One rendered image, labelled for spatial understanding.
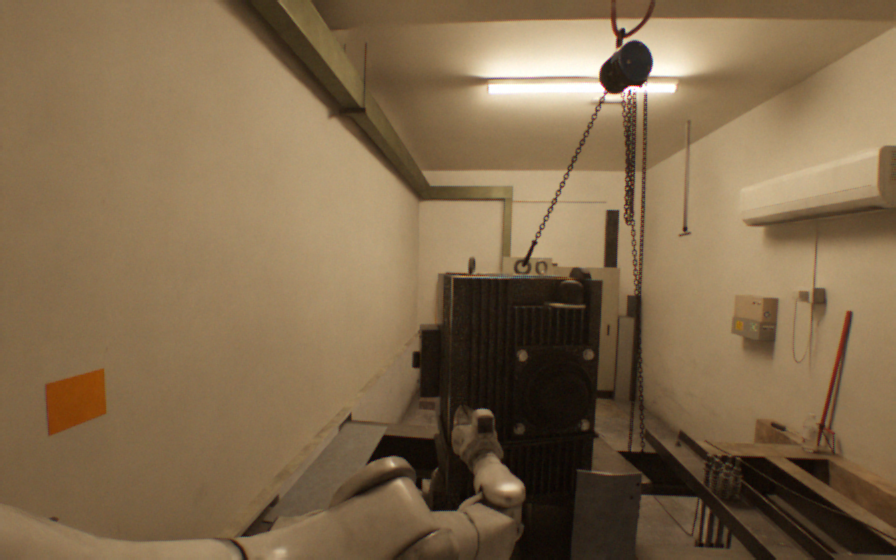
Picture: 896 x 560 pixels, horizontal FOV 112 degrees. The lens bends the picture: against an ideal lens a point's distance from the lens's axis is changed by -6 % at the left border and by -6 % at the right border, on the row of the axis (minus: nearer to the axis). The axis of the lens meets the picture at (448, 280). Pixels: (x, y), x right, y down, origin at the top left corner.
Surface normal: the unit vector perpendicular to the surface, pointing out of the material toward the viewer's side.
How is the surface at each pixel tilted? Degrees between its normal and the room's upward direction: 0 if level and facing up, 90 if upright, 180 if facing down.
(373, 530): 26
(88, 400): 90
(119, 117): 90
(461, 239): 90
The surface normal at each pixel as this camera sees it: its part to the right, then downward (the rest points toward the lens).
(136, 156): 0.99, 0.03
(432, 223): -0.10, 0.04
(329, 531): 0.26, -0.92
